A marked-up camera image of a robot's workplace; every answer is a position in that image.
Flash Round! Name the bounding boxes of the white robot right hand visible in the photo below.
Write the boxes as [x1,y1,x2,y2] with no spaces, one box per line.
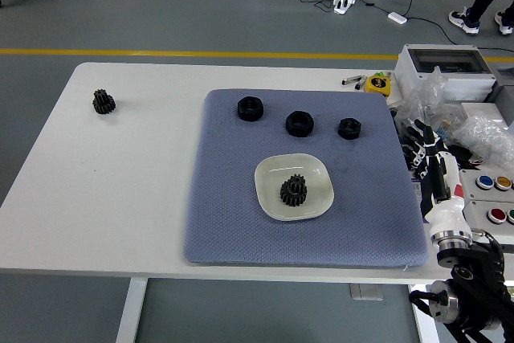
[401,117,474,239]

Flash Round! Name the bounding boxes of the black stepped gear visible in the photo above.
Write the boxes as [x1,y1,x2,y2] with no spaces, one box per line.
[92,88,116,116]
[279,174,309,209]

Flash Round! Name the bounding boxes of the grey red-green button box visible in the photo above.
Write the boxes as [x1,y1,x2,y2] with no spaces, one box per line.
[462,197,514,248]

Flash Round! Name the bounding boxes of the small white box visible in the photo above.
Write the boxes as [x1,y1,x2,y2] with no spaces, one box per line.
[459,100,505,121]

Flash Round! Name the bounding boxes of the small black hex nut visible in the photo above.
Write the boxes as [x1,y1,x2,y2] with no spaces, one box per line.
[337,117,364,141]

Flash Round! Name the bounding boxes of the large black hex nut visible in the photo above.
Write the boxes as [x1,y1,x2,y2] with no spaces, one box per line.
[285,110,314,138]
[236,96,265,122]

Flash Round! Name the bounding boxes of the black part with red mark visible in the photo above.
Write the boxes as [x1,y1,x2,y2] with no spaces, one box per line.
[446,144,485,169]

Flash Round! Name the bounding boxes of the blue resistor strip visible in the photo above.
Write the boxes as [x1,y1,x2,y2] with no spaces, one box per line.
[434,125,455,142]

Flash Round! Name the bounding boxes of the bubble wrap bag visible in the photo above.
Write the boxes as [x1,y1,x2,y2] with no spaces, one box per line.
[453,114,514,168]

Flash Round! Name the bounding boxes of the grey table control panel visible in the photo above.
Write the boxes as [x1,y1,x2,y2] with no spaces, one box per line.
[349,283,385,301]

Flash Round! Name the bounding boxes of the clear plastic bag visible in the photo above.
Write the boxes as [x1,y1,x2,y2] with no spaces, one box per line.
[395,65,463,145]

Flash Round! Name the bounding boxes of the white table leg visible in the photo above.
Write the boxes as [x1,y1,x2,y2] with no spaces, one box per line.
[408,284,442,343]
[115,277,149,343]

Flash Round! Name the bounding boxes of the white square plate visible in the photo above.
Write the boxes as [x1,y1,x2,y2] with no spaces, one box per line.
[254,153,335,222]

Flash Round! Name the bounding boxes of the yellow tape measure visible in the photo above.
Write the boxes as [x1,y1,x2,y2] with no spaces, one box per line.
[364,72,393,97]

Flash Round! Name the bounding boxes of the blue-grey textured mat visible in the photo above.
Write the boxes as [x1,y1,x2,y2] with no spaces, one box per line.
[183,88,430,268]

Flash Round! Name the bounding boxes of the white power strip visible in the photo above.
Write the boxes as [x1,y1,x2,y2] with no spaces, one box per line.
[332,0,358,15]

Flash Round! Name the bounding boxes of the white electrical enclosure box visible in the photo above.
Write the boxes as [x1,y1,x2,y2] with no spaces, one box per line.
[392,44,499,105]

